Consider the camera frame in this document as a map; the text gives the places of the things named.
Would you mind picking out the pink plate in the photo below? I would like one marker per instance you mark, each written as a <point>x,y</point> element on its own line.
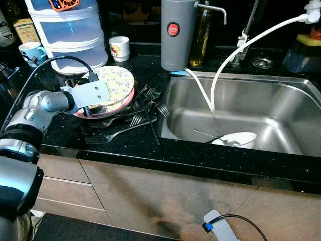
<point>126,102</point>

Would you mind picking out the black sponge holder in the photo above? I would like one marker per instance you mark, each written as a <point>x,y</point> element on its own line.
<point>301,59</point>

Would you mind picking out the blue mug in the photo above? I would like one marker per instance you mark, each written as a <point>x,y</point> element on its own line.
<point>32,51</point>

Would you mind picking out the yellow carton box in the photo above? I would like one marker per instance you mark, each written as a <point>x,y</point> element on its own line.
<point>26,31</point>

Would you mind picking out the steel fork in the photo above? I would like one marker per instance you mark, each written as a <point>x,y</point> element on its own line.
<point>164,110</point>
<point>125,131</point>
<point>136,120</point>

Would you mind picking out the white tap fitting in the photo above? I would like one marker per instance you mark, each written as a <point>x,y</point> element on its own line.
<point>313,12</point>

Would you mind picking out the round metal drain cap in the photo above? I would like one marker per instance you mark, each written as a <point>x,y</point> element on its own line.
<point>263,63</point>

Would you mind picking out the stainless steel sink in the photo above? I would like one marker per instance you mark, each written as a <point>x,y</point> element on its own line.
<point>271,100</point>

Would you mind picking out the white printed cup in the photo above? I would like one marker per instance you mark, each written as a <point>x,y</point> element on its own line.
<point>119,49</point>

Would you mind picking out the black chopstick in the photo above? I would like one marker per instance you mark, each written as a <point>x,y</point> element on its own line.
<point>153,125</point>

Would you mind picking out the dark metal kitchen faucet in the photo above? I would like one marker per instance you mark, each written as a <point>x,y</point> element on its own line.
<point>249,22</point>

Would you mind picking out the yellow sponge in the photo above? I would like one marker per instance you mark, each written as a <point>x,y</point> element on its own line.
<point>308,40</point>

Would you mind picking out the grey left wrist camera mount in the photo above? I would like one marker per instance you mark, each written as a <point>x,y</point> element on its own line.
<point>93,93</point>

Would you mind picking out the grey water filter with spout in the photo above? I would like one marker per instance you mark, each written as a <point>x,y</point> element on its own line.
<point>178,45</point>

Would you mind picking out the white stacked plastic container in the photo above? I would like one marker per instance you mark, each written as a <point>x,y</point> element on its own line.
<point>75,35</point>

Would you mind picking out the steel spoon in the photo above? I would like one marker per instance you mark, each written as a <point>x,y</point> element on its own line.
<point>229,142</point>

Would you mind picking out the white labelled bottle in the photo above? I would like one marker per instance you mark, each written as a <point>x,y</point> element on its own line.
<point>6,30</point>

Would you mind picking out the yellow oil bottle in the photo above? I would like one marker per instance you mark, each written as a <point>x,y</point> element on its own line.
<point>200,45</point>

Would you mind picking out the lemon print plate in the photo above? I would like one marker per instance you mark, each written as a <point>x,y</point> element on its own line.
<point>118,80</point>

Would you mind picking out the brown base cabinet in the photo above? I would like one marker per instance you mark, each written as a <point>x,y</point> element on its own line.
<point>175,196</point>

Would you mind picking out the white bowl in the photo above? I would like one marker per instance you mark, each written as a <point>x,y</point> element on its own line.
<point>243,138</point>

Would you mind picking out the orange plastic gadget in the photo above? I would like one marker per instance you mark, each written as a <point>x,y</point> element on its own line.
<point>64,5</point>

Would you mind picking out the olive camouflage cloth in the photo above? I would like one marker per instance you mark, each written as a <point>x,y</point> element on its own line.
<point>27,228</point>

